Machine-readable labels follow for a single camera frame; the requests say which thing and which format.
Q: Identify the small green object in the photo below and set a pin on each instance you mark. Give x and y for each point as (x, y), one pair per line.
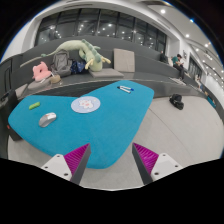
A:
(35, 105)

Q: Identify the blue capped marker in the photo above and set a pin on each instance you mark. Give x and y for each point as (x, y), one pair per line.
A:
(124, 87)

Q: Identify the grey backpack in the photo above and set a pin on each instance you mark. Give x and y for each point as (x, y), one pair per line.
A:
(61, 63)

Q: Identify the teal blue table mat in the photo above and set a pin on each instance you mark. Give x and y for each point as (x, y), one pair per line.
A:
(109, 130)

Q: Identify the white marker pen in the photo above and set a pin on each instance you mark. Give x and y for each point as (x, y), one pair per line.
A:
(124, 90)

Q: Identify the pink plush cushion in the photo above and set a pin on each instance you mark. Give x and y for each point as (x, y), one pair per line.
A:
(40, 72)

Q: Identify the silver computer mouse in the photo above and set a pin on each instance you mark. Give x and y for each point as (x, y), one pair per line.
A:
(46, 119)

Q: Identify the green dragon plush toy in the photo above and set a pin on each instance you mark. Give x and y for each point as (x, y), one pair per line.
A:
(89, 53)

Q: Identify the grey flat seat cushion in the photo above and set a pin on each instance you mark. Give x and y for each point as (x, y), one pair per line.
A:
(106, 73)

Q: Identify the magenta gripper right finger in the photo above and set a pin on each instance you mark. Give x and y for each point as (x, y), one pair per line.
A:
(153, 166)

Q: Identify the beige square cushion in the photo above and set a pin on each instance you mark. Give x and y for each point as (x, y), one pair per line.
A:
(124, 60)

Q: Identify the black bag on floor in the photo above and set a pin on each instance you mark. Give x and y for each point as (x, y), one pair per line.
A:
(176, 100)

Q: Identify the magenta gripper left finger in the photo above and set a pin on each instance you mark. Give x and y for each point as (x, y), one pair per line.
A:
(70, 166)

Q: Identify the seated person green shirt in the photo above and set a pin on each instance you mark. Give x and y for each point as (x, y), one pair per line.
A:
(178, 65)

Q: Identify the round white mouse pad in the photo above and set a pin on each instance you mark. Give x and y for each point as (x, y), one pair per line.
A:
(85, 104)

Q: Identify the dark blue patterned bag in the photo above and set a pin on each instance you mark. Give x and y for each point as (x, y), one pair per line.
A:
(77, 67)

